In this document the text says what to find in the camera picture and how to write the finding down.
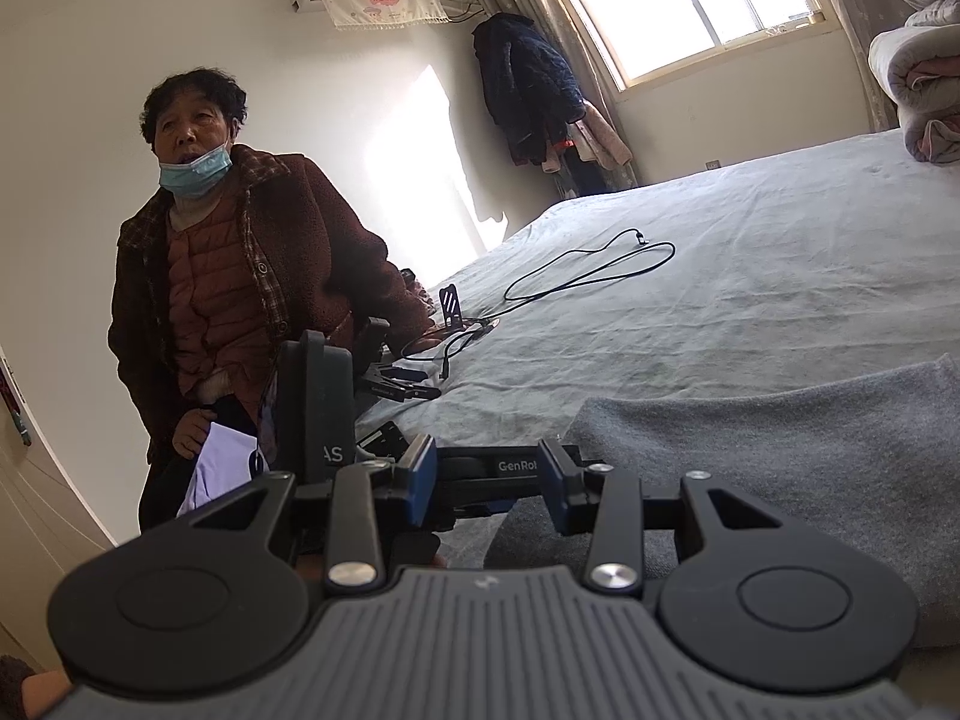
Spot grey knit sweater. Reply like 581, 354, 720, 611
437, 351, 960, 650

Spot hanging dark clothes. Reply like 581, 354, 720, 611
472, 13, 638, 199

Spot person's right hand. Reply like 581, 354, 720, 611
0, 655, 71, 720

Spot black smartphone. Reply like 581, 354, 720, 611
356, 421, 410, 461

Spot black phone on gripper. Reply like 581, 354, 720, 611
274, 330, 355, 484

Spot purple knit garment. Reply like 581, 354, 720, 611
178, 422, 268, 515

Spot black phone stand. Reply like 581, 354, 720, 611
438, 284, 466, 332

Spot person in red jacket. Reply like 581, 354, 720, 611
107, 68, 434, 530

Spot grey bed sheet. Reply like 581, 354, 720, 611
356, 132, 958, 444

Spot grey curtain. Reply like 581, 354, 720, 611
449, 0, 648, 189

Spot folded grey pink quilt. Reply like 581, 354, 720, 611
869, 0, 960, 164

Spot black cable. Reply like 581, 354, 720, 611
397, 227, 679, 384

